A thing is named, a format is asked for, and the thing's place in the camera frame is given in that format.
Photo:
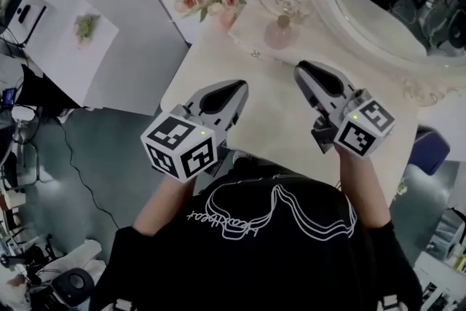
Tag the person's black printed t-shirt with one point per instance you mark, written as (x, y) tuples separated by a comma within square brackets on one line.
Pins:
[(255, 266)]

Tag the small blue screen device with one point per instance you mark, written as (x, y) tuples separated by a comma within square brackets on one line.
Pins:
[(8, 96)]

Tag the small potted green plant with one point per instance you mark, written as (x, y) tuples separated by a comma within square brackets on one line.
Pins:
[(86, 27)]

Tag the white crumpled cloth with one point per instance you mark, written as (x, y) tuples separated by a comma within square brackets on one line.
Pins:
[(78, 258)]

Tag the person's right forearm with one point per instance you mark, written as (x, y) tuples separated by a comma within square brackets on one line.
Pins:
[(358, 189)]

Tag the small silver trinket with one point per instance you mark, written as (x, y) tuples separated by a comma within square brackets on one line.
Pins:
[(256, 53)]

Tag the dark blue stool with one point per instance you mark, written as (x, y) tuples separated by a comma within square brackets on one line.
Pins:
[(429, 149)]

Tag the white device with black panel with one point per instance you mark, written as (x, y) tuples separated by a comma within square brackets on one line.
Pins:
[(27, 20)]

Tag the person's left forearm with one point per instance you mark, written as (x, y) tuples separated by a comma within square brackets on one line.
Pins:
[(164, 205)]

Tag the pink flower vase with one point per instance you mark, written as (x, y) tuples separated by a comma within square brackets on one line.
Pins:
[(229, 16)]

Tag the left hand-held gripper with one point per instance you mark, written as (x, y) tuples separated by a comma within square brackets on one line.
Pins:
[(189, 120)]

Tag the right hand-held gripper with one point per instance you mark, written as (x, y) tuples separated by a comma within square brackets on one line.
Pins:
[(342, 102)]

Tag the small pink glass container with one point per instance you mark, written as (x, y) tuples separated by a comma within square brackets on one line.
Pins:
[(278, 34)]

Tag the black round speaker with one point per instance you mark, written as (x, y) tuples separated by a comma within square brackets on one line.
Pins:
[(71, 282)]

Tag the white side desk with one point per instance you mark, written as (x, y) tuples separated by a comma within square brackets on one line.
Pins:
[(83, 58)]

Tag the white ornate framed mirror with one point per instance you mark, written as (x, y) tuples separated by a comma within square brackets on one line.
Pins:
[(327, 29)]

